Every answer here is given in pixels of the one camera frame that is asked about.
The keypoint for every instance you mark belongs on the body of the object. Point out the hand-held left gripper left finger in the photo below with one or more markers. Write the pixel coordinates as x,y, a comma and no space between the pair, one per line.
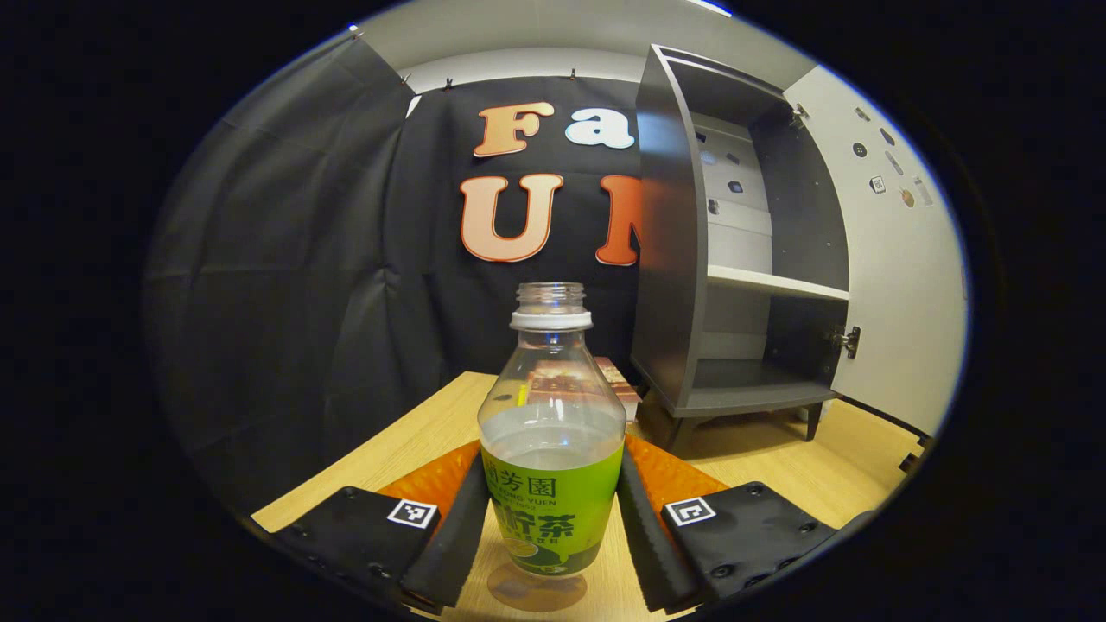
458,536

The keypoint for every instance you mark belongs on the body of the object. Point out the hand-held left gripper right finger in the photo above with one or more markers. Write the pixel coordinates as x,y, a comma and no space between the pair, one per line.
648,544

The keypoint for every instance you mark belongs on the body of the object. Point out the green label bottle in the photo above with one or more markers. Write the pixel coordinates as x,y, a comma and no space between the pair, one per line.
553,510

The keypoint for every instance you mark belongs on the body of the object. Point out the grey cabinet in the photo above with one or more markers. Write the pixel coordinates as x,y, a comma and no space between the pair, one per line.
665,259

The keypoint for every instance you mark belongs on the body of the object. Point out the metal cabinet hinge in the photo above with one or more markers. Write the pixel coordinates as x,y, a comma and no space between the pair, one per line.
799,114
848,341

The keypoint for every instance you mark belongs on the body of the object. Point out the white cabinet shelf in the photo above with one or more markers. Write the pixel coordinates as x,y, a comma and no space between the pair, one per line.
778,283

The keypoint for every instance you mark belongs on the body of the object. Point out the black backdrop cloth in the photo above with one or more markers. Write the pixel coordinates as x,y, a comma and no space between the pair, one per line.
285,285

